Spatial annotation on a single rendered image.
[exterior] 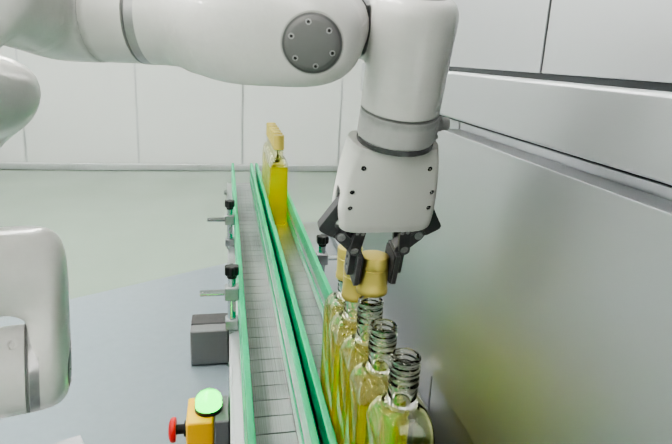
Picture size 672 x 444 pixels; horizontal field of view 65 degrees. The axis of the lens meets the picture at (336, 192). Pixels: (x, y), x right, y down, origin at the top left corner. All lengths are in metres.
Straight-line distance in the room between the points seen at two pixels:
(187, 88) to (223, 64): 5.91
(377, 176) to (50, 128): 6.24
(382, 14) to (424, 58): 0.05
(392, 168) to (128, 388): 0.82
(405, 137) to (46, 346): 0.42
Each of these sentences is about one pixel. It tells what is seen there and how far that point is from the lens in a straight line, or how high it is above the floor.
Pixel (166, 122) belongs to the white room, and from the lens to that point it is 6.40.
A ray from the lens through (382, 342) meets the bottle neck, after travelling 0.56.
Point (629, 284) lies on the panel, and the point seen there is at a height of 1.26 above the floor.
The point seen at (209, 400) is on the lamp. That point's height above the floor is 0.85.
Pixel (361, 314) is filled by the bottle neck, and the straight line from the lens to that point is 0.61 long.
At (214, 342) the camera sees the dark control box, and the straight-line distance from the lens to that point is 1.19.
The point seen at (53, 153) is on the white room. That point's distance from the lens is 6.70.
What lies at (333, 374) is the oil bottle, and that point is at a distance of 0.70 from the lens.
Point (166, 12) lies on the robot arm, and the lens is 0.48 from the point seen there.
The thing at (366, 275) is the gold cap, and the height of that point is 1.18.
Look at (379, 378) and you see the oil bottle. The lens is 0.57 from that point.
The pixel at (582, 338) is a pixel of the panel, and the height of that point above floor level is 1.20.
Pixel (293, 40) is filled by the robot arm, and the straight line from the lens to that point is 0.41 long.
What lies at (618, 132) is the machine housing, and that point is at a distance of 0.45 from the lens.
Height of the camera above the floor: 1.41
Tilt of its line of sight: 15 degrees down
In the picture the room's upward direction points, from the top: 3 degrees clockwise
